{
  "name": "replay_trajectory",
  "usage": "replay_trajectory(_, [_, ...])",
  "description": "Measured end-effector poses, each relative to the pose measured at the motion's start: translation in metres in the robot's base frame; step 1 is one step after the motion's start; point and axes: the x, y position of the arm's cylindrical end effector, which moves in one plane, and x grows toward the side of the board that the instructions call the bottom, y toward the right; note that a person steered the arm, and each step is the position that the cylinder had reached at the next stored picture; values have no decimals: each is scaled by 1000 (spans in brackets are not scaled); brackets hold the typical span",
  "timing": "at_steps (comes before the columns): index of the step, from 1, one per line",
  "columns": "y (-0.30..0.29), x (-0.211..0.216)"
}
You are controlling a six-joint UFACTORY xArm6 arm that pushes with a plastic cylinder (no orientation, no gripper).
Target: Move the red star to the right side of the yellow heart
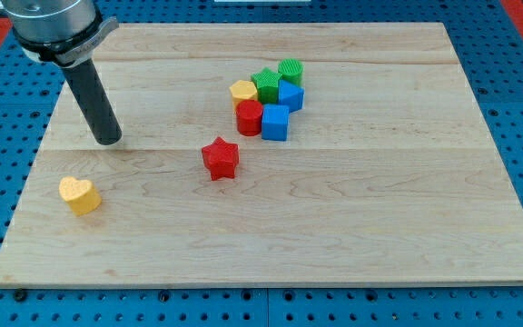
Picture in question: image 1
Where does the red star block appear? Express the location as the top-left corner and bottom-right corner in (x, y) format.
(202, 136), (240, 181)

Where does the red cylinder block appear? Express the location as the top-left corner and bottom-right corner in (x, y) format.
(235, 100), (263, 136)

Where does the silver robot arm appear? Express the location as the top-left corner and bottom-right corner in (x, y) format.
(0, 0), (122, 145)

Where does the blue cube block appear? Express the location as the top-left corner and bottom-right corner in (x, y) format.
(261, 104), (290, 141)

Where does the yellow heart block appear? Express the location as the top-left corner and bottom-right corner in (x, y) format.
(58, 176), (102, 216)

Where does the blue triangle block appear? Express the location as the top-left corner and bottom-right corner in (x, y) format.
(278, 80), (304, 113)

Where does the wooden board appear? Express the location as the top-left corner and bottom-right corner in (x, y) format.
(0, 23), (523, 289)

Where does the green cylinder block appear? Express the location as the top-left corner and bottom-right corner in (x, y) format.
(278, 58), (304, 86)

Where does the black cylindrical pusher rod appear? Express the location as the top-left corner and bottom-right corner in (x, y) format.
(62, 59), (122, 145)

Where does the yellow hexagon block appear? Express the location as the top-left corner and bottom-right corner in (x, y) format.
(229, 80), (258, 110)

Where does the green star block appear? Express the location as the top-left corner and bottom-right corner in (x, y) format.
(251, 67), (282, 104)

